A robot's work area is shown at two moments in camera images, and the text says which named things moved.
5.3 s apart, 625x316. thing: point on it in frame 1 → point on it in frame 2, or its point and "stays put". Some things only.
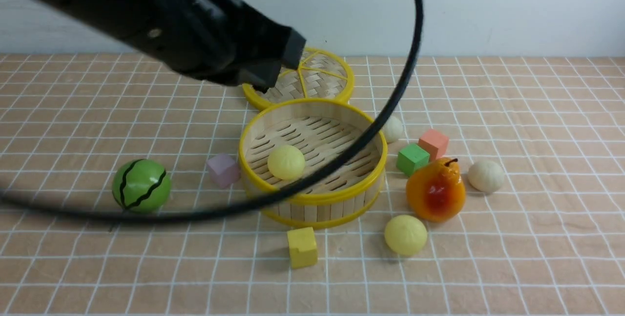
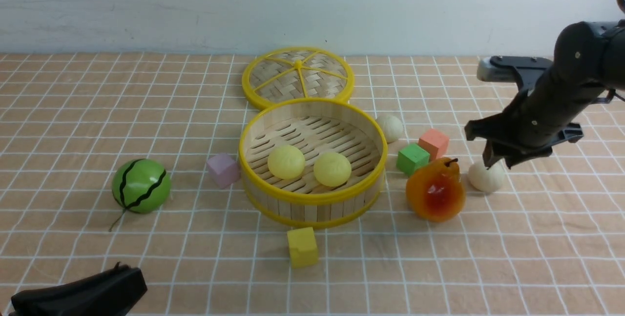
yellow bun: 286,161 stays put
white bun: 486,176 stays put
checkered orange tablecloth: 505,195 stays put
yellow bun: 406,234 → 332,169
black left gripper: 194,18 → 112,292
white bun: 392,130 stays put
